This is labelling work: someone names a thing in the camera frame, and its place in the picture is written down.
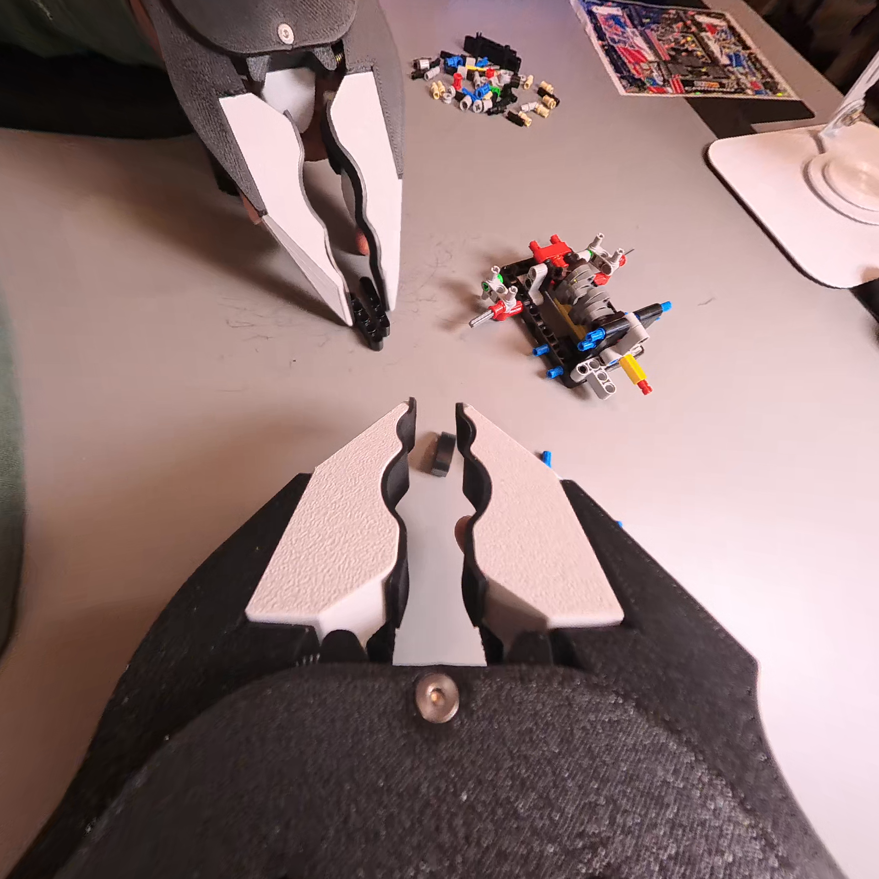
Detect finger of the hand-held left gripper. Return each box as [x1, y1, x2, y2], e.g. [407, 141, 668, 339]
[218, 91, 357, 327]
[323, 69, 404, 317]

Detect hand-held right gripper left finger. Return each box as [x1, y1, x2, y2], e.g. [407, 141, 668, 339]
[245, 397, 418, 650]

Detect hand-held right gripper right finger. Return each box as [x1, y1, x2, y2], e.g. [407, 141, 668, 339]
[455, 402, 626, 653]

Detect black double lego beam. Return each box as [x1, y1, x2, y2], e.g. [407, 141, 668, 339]
[349, 275, 392, 353]

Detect pile of small lego pieces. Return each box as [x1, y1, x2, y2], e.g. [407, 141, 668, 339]
[411, 48, 560, 129]

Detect long black lego piece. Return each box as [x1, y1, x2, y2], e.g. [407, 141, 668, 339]
[463, 32, 523, 70]

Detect lego car chassis assembly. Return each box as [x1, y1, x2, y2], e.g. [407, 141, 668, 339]
[470, 232, 674, 402]

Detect colourful lego instruction booklet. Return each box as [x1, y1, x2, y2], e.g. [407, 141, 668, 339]
[570, 0, 813, 102]

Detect person's left hand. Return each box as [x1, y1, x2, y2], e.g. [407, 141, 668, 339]
[302, 72, 369, 256]

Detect white monitor stand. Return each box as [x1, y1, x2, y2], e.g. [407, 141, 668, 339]
[707, 48, 879, 289]

